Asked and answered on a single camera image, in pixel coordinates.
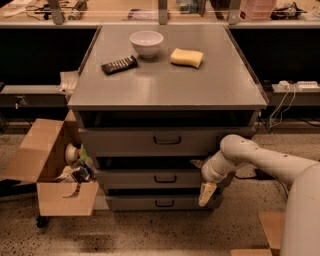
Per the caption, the grey drawer cabinet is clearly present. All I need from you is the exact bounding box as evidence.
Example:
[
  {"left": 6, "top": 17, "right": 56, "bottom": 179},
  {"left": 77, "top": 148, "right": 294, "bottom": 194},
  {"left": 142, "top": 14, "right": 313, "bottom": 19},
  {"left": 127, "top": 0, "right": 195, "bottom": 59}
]
[{"left": 68, "top": 24, "right": 268, "bottom": 197}]

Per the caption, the white bowl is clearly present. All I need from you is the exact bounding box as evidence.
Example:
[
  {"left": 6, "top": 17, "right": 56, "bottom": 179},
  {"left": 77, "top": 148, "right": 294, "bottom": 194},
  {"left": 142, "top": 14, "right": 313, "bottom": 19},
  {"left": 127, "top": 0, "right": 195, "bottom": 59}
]
[{"left": 130, "top": 31, "right": 164, "bottom": 58}]

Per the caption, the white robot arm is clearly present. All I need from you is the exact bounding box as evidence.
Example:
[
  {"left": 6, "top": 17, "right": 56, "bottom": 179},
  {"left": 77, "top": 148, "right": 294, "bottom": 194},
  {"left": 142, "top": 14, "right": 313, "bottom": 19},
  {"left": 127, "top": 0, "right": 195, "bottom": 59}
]
[{"left": 192, "top": 134, "right": 320, "bottom": 256}]

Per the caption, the grey drawer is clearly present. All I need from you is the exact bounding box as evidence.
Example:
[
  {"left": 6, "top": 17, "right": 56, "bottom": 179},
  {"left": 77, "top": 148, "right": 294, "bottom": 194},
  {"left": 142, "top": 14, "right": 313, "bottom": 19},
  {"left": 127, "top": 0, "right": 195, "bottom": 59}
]
[
  {"left": 106, "top": 195, "right": 223, "bottom": 211},
  {"left": 96, "top": 169, "right": 204, "bottom": 189},
  {"left": 79, "top": 127, "right": 255, "bottom": 157}
]

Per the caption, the cardboard box bottom right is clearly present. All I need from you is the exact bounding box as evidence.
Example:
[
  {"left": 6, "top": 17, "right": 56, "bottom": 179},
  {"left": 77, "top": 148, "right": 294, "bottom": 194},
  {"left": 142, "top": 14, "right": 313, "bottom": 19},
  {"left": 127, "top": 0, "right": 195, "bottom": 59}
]
[{"left": 231, "top": 211, "right": 285, "bottom": 256}]

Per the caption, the white round object in box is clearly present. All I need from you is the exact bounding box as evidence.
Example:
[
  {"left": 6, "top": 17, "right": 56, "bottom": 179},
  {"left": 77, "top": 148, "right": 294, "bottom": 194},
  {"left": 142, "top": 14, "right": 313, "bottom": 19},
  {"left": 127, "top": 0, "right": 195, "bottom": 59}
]
[{"left": 65, "top": 143, "right": 79, "bottom": 165}]

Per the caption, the open cardboard box left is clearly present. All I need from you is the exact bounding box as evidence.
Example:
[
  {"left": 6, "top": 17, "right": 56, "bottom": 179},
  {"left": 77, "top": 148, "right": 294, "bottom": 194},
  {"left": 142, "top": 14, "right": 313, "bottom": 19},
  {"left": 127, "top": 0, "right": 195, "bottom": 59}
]
[{"left": 1, "top": 111, "right": 99, "bottom": 216}]

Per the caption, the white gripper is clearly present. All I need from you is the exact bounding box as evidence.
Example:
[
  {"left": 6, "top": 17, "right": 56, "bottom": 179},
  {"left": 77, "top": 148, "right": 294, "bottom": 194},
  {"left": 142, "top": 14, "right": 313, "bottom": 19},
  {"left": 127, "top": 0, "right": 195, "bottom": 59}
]
[{"left": 191, "top": 157, "right": 223, "bottom": 207}]

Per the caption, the dark snack bar packet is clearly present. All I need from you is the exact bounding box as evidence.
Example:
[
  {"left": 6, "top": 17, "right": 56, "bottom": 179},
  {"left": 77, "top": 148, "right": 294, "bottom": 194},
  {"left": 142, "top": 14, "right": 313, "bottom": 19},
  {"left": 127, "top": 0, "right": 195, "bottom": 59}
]
[{"left": 101, "top": 55, "right": 138, "bottom": 75}]

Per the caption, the yellow sponge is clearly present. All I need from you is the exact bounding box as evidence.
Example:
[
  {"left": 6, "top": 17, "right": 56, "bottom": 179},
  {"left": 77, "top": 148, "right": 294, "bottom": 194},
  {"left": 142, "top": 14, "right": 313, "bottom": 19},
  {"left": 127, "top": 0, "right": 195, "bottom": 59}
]
[{"left": 170, "top": 48, "right": 203, "bottom": 68}]

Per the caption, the white power strip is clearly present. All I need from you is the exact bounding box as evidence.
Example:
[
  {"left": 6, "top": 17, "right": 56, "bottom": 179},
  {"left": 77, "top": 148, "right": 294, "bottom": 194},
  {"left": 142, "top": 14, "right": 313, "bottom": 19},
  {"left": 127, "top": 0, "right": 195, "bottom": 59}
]
[{"left": 297, "top": 81, "right": 320, "bottom": 91}]

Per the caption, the grey bottom drawer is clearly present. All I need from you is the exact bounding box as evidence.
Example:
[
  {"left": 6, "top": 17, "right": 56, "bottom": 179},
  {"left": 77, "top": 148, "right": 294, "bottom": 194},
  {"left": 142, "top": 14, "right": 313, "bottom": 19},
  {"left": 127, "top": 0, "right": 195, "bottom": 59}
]
[{"left": 106, "top": 195, "right": 223, "bottom": 211}]

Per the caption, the black power adapter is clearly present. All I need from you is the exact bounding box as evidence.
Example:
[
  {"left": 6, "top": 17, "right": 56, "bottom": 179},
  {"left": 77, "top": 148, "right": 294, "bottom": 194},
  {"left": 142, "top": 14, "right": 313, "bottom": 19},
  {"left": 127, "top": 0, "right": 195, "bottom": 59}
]
[{"left": 254, "top": 168, "right": 274, "bottom": 180}]

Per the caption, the pink storage box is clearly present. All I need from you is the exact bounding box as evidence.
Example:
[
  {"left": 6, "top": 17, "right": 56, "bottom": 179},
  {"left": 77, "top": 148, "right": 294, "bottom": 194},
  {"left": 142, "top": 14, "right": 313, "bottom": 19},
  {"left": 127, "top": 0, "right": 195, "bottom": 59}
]
[{"left": 240, "top": 0, "right": 276, "bottom": 20}]

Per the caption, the grey top drawer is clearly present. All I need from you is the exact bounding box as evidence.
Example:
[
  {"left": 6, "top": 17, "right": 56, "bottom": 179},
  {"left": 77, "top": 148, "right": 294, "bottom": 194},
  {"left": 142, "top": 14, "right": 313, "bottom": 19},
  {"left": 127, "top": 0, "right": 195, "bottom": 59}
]
[{"left": 79, "top": 127, "right": 255, "bottom": 157}]

